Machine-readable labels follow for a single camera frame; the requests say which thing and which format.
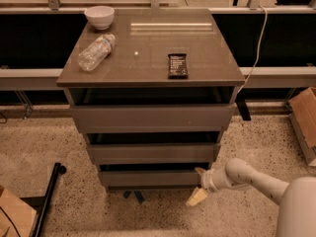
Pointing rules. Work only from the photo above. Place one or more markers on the grey drawer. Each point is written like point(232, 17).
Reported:
point(137, 119)
point(153, 153)
point(149, 179)

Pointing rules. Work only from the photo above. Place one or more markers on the cardboard box lower left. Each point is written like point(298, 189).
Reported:
point(17, 218)

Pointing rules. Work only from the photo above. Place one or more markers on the black snack bar packet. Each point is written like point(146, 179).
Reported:
point(178, 66)

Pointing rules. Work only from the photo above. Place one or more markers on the white ceramic bowl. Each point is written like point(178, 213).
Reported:
point(100, 17)

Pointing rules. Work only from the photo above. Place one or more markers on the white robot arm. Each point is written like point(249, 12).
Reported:
point(296, 200)

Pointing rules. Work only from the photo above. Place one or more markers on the black bracket under rail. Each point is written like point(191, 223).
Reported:
point(242, 106)

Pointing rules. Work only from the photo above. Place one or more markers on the grey middle drawer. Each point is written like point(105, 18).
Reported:
point(153, 153)

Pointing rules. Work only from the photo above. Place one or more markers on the grey bottom drawer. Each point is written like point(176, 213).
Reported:
point(149, 179)

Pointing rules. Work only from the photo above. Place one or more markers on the grey drawer cabinet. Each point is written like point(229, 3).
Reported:
point(135, 73)

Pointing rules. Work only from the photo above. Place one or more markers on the clear plastic water bottle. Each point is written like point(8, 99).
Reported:
point(96, 52)

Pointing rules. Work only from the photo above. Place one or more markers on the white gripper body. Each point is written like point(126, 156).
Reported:
point(207, 180)

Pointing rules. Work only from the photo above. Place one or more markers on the grey top drawer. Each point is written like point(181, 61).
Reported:
point(137, 119)

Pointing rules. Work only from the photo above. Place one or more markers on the cardboard box right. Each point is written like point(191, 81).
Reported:
point(303, 119)

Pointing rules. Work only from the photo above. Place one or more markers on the black metal stand leg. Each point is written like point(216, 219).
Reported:
point(41, 204)

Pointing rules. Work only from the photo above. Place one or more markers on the cardboard box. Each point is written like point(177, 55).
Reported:
point(303, 119)
point(17, 218)

